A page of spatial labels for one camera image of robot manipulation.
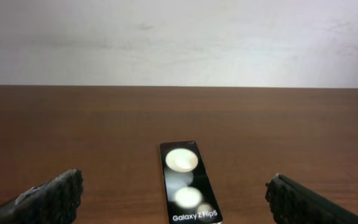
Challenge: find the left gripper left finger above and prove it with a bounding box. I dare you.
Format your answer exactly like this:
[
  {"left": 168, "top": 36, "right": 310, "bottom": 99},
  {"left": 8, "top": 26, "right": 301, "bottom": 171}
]
[{"left": 0, "top": 169, "right": 83, "bottom": 224}]

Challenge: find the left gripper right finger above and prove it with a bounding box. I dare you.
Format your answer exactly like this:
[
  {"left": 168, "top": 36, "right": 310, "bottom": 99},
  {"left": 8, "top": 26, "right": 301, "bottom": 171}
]
[{"left": 265, "top": 174, "right": 358, "bottom": 224}]

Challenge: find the black Galaxy flip phone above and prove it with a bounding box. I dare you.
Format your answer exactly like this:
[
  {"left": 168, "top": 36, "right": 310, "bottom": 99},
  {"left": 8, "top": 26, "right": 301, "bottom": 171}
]
[{"left": 159, "top": 141, "right": 223, "bottom": 224}]

